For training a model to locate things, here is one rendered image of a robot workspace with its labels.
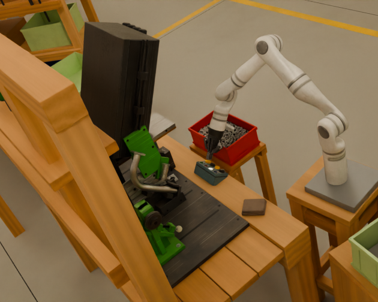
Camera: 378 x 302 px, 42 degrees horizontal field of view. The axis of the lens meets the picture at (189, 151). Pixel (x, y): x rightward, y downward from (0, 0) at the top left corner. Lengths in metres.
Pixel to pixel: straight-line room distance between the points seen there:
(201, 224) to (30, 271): 1.82
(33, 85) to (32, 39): 3.55
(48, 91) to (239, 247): 1.15
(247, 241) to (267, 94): 2.50
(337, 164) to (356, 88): 2.22
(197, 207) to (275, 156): 1.61
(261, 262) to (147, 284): 0.55
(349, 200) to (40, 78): 1.37
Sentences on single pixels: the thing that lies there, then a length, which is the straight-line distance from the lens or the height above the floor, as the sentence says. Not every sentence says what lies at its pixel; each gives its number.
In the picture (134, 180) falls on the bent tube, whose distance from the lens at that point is 2.11.
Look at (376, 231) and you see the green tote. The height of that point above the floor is 0.91.
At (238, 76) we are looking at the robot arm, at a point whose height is 1.31.
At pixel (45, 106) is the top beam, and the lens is 1.13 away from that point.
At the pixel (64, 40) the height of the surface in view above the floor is 0.78.
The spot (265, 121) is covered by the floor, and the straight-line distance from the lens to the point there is 4.07.
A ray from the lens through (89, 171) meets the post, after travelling 1.25.
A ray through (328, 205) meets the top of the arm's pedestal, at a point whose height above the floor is 0.85.
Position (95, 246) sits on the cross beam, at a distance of 1.69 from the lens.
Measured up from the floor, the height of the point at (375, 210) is 0.69.
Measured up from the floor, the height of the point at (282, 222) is 0.90.
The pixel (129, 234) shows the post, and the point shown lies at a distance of 1.42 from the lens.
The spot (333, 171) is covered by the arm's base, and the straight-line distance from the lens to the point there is 2.13.
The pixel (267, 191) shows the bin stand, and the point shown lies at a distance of 2.77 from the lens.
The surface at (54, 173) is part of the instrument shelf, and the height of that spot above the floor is 1.54.
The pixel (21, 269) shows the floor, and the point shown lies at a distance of 3.74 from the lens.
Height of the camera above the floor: 2.43
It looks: 38 degrees down
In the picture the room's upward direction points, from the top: 19 degrees counter-clockwise
